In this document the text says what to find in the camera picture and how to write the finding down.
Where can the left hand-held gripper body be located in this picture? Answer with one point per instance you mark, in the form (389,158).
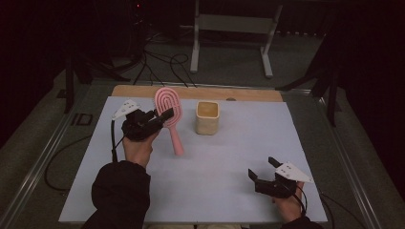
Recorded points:
(138,125)

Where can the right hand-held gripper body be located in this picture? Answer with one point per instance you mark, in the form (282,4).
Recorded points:
(280,186)

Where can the pink hairbrush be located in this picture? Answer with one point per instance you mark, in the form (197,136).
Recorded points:
(176,140)

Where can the cream square cup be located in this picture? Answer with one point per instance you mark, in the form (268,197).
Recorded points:
(207,125)

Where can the person's right hand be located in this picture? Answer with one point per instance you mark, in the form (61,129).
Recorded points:
(288,208)

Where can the person's left hand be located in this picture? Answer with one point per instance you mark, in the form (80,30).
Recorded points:
(138,151)

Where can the black stand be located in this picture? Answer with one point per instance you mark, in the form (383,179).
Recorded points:
(69,86)
(331,95)

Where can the white metal stand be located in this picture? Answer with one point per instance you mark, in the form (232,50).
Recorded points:
(235,24)

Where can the black floor bracket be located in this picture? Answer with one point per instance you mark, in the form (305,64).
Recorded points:
(82,119)

